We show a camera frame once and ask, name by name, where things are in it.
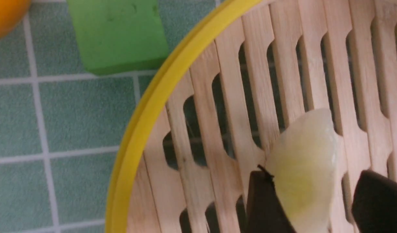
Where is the green checkered tablecloth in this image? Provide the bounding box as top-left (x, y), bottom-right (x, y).
top-left (0, 0), bottom-right (225, 233)

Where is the yellow-rimmed bamboo steamer tray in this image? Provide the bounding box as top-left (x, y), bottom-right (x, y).
top-left (104, 0), bottom-right (397, 233)

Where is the green cube block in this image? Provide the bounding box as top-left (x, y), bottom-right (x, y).
top-left (67, 0), bottom-right (169, 76)

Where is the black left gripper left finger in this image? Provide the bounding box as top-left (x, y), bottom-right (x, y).
top-left (246, 165), bottom-right (296, 233)

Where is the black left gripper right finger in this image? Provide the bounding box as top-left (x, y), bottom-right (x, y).
top-left (352, 170), bottom-right (397, 233)

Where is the orange-red toy pear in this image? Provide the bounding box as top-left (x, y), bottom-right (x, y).
top-left (0, 0), bottom-right (31, 39)

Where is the dumpling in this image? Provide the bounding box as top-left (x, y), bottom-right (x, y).
top-left (265, 108), bottom-right (338, 233)

